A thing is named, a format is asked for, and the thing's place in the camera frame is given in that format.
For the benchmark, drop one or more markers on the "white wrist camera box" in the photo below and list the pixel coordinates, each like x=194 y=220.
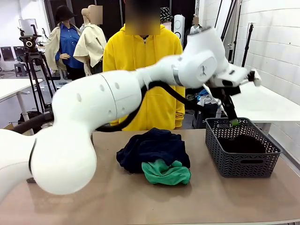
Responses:
x=234 y=76

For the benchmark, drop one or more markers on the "pile of mixed clothes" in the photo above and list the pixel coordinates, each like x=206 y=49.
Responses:
x=206 y=99

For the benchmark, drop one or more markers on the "black brimmed hat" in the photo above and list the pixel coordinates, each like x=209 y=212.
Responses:
x=64 y=12

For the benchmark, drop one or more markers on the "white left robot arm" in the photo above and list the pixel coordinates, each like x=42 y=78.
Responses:
x=93 y=100

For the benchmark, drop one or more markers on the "person in yellow hoodie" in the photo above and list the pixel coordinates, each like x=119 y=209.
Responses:
x=131 y=51

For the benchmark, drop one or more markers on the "grey plastic stool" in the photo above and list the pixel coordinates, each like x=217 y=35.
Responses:
x=20 y=66

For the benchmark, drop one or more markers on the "black garment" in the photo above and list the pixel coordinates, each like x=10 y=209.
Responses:
x=241 y=145

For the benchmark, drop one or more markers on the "black light stand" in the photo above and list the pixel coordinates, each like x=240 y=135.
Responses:
x=248 y=44

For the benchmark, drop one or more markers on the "navy blue garment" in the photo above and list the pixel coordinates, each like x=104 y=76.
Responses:
x=152 y=147

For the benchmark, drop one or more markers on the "black crate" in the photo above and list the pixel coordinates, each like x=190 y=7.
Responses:
x=206 y=117

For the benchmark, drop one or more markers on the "person's left forearm yellow sleeve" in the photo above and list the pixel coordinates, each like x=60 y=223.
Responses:
x=180 y=112

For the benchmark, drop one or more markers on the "black tripod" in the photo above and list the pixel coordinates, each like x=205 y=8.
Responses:
x=35 y=70

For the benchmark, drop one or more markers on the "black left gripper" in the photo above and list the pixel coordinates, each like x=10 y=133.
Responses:
x=225 y=90

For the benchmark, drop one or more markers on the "white tower fan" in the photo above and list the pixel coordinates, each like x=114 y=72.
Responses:
x=179 y=25

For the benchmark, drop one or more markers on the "black stand with clamp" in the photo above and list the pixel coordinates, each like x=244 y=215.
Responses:
x=231 y=47

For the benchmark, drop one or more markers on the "patterned bucket hat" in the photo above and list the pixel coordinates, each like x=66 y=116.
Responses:
x=167 y=14

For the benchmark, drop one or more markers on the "green garment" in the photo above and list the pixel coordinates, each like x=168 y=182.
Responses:
x=164 y=177

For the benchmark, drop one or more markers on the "large white table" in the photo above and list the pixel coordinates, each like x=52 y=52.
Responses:
x=262 y=103

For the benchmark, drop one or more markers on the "light grey screen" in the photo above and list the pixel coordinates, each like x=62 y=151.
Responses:
x=25 y=25

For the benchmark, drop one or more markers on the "mannequin blue shirt beige coat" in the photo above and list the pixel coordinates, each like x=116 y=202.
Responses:
x=66 y=39

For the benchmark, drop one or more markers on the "mannequin with beige cape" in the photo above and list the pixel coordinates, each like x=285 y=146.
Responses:
x=90 y=44

